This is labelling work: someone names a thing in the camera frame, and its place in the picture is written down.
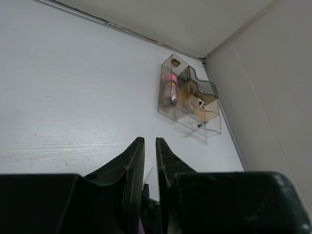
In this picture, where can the pink capped pencil tube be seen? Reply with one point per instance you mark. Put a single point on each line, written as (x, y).
(169, 90)

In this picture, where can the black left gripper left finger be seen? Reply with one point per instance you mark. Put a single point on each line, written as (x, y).
(106, 201)

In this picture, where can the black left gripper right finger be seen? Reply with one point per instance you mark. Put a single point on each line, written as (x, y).
(225, 203)

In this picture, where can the clear acrylic desk organizer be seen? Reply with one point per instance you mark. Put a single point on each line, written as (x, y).
(193, 106)

